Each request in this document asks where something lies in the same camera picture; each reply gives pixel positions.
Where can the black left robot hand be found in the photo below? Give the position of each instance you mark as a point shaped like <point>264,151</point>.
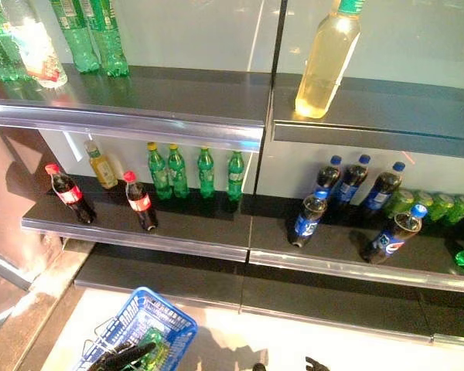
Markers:
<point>116,357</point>

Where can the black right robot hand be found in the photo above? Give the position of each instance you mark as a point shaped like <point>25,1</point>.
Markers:
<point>317,365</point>

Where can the blue plastic shopping basket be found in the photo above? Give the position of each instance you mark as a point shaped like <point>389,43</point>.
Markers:
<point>178,324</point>

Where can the black base shelf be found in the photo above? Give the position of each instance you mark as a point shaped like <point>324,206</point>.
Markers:
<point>178,274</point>

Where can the cola bottle red cap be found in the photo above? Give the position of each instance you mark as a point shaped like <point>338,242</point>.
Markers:
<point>69,195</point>
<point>141,205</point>

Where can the small yellow tea bottle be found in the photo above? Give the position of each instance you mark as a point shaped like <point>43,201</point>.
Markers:
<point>102,170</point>

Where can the large yellow tea bottle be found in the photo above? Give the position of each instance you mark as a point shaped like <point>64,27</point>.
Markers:
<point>328,73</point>

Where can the clear water bottle red label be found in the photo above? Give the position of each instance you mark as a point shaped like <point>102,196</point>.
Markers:
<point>38,54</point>

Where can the dark metal wall rail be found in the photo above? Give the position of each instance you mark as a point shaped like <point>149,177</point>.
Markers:
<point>4,270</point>

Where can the black shelf upright post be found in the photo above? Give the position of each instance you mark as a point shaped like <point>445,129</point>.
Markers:
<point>279,38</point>

